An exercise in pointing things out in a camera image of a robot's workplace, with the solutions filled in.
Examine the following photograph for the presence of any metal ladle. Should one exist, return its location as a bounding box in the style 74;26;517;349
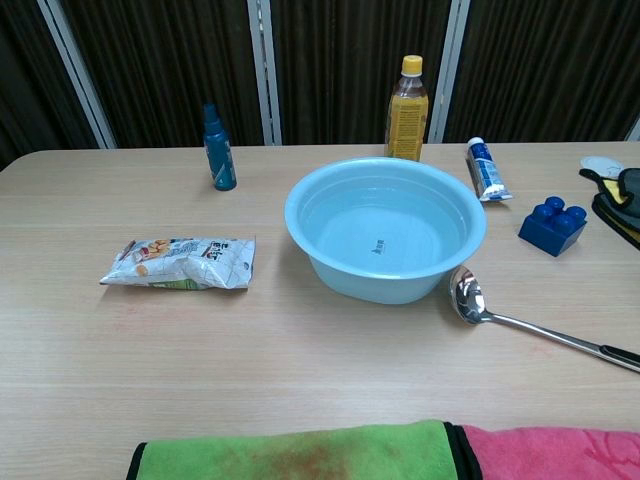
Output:
448;265;640;375

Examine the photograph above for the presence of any light blue plastic bowl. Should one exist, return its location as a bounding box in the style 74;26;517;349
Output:
284;156;488;306

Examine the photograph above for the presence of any blue spray bottle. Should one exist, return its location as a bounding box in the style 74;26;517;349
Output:
202;103;238;192

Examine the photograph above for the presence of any white snack bag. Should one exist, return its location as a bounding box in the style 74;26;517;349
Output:
98;236;257;293

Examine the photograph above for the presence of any yellow tea bottle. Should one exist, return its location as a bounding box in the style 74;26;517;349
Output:
383;54;430;163

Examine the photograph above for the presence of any black fabric partition panel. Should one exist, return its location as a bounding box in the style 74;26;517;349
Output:
59;0;266;150
269;0;454;146
0;0;101;171
444;0;640;144

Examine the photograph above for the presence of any white blue toothpaste tube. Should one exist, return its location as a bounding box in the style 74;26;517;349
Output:
466;136;516;203

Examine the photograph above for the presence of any green microfibre towel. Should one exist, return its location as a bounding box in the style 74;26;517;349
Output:
125;419;484;480

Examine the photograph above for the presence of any blue toy building block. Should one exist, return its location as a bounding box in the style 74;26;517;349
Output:
517;195;589;258

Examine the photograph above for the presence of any white round lid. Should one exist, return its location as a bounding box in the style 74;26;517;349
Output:
579;155;624;179

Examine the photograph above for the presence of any grey yellow folded cloth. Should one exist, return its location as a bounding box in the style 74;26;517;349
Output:
578;167;640;251

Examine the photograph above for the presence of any pink microfibre towel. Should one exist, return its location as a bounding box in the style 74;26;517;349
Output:
462;424;640;480

